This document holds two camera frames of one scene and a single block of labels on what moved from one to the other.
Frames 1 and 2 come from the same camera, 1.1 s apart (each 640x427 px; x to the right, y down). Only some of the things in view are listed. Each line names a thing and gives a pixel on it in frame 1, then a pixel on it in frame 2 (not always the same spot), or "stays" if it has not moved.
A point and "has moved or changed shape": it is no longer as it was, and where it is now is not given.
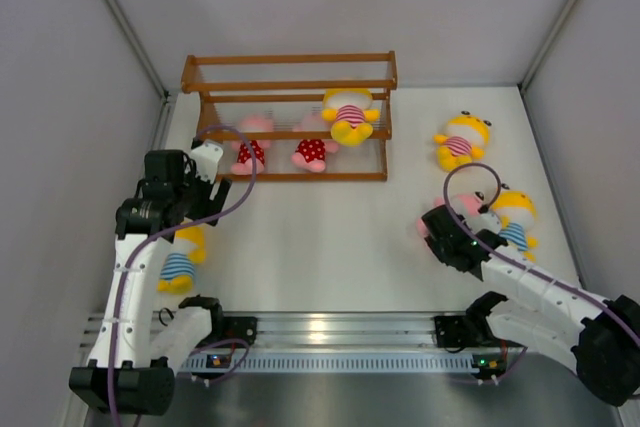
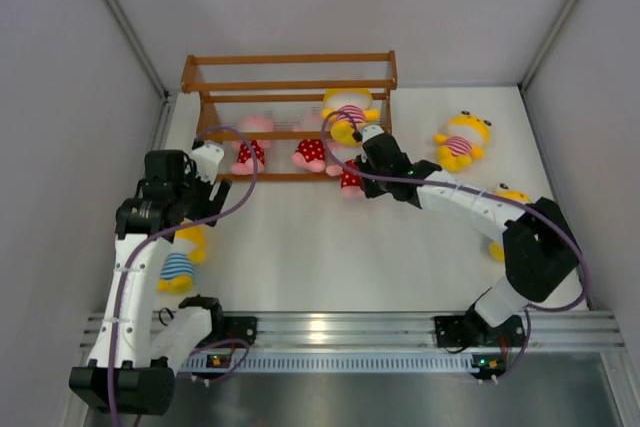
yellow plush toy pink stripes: [463, 141] stays
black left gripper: [207, 207] stays
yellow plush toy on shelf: [349, 109] stays
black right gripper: [437, 247] -> [370, 190]
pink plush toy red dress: [469, 204] has moved or changed shape
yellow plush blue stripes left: [176, 273] stays
